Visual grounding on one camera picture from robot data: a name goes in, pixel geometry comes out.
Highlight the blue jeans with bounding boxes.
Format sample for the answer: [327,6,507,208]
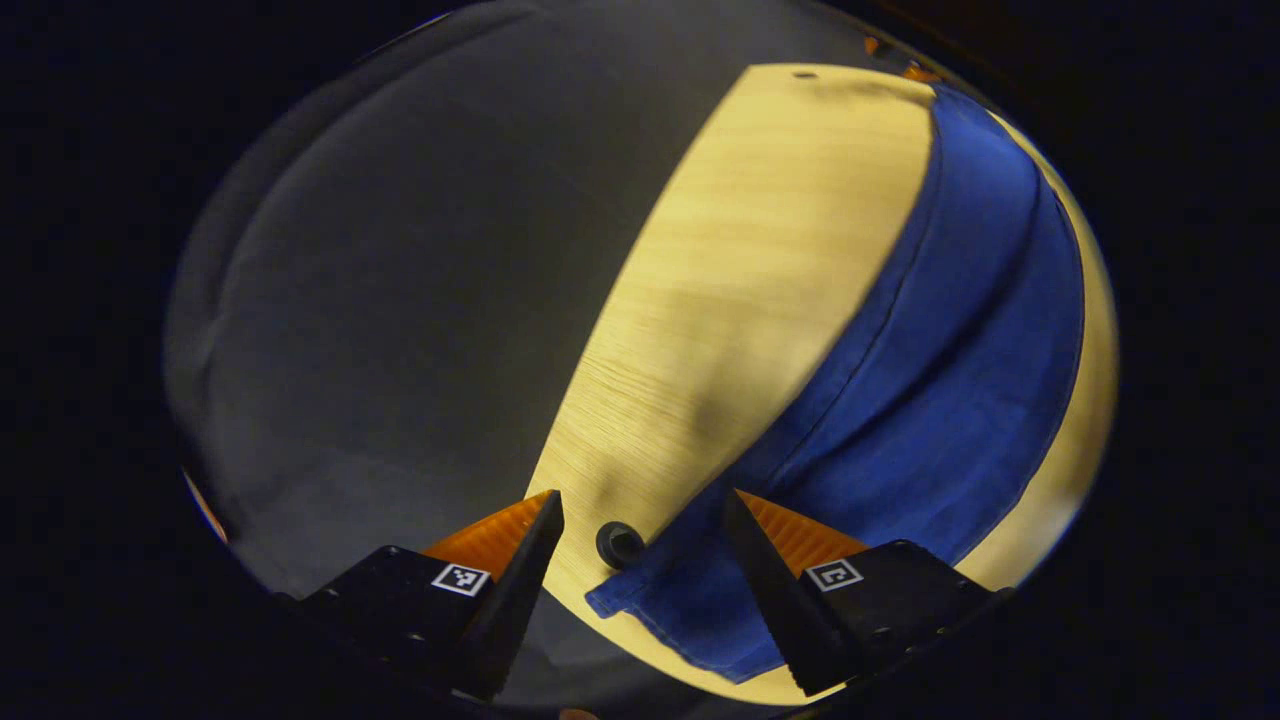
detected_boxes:
[585,80,1086,686]

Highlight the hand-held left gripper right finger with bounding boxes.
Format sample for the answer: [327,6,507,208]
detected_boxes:
[722,489,1011,698]

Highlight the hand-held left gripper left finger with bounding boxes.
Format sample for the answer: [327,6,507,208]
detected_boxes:
[275,489,566,701]

